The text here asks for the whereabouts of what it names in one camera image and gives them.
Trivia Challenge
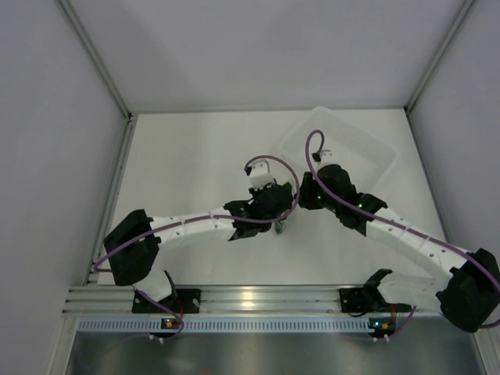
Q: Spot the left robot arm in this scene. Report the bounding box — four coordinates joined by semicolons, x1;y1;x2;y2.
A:
95;183;295;312

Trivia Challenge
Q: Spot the slotted cable duct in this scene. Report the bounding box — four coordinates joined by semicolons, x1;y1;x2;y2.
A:
77;316;382;334

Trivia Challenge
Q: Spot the white perforated plastic basket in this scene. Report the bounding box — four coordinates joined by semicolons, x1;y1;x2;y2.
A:
277;107;400;192

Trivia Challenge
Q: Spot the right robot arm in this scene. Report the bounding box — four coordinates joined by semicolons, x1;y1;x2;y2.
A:
299;164;499;333

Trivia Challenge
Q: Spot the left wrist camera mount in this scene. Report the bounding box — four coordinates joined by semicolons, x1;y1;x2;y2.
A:
245;160;275;190

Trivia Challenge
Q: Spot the left aluminium frame post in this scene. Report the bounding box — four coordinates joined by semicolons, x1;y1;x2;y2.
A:
54;0;136;255

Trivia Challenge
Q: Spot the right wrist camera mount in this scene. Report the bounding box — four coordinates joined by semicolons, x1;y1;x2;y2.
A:
312;149;337;169

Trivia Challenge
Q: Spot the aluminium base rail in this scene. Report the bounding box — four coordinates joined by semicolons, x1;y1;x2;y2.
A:
62;284;427;313

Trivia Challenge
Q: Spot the clear zip top bag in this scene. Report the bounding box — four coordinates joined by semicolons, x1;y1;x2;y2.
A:
273;180;300;236

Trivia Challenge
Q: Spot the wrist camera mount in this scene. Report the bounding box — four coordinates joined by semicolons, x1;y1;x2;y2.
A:
312;149;337;169
245;160;275;190

